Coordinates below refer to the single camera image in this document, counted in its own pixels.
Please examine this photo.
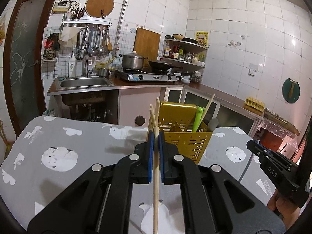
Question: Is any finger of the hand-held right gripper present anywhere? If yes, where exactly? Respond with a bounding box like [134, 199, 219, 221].
[253, 140, 299, 170]
[246, 139, 307, 207]

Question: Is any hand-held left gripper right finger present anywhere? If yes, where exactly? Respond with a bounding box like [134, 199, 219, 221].
[158, 127, 285, 234]

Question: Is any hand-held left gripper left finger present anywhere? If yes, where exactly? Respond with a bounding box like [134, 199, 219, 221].
[27, 130, 154, 234]

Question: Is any gold perforated utensil holder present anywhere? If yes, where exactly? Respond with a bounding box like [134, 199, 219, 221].
[156, 102, 213, 165]

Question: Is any wooden chopstick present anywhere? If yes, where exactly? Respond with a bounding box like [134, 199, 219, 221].
[202, 93, 215, 125]
[153, 98, 160, 234]
[150, 104, 157, 129]

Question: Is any green frog handle utensil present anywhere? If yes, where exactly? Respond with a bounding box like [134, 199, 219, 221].
[192, 105, 206, 132]

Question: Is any person's right hand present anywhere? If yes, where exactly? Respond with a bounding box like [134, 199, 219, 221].
[267, 190, 300, 230]

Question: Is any thick wooden chopping block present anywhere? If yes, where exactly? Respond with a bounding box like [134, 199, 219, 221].
[263, 111, 300, 136]

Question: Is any egg carton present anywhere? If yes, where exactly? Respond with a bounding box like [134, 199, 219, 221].
[244, 97, 265, 110]

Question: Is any glass door cabinet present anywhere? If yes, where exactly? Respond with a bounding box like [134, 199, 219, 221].
[183, 88, 264, 134]

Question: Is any grey printed tablecloth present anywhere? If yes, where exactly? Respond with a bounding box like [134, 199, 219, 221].
[0, 115, 281, 234]

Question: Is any steel gas stove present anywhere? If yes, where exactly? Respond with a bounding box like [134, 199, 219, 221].
[114, 68, 178, 82]

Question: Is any black wok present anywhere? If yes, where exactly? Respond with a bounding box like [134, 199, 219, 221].
[148, 60, 183, 72]

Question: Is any steel pot with lid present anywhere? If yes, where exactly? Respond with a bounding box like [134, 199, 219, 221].
[119, 51, 149, 70]

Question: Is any steel corner shelf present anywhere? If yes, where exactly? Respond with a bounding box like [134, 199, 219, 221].
[163, 38, 209, 69]

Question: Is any steel sink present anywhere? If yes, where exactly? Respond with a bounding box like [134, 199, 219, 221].
[47, 76, 115, 95]

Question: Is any rectangular wooden cutting board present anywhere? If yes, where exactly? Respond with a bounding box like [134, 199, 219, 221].
[134, 27, 161, 61]

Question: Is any white soap bottle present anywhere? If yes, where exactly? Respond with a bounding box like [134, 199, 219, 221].
[69, 52, 76, 78]

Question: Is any steel faucet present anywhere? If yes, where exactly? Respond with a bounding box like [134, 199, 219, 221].
[78, 41, 93, 76]

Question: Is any white hanging bag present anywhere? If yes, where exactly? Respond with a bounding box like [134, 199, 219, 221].
[59, 27, 80, 47]

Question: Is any round wooden board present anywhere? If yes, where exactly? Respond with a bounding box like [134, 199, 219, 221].
[85, 0, 115, 18]

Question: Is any brown frosted glass door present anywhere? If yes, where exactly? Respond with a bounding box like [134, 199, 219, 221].
[4, 0, 60, 137]

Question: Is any green round wall board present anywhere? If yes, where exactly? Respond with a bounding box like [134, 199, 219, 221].
[282, 78, 300, 103]

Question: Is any yellow hose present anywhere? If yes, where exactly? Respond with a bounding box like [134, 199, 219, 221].
[96, 56, 116, 70]

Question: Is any yellow wall poster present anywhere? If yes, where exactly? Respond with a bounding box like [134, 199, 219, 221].
[195, 31, 209, 46]

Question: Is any grey wall pipe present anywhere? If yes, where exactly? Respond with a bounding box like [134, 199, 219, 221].
[114, 0, 133, 51]

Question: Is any steel wall utensil rack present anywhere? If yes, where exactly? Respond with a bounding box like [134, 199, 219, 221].
[61, 17, 113, 30]

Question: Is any wire wall basket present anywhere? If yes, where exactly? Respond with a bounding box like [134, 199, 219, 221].
[43, 33, 60, 61]

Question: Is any yellow wall control box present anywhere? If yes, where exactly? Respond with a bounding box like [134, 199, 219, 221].
[52, 1, 71, 12]

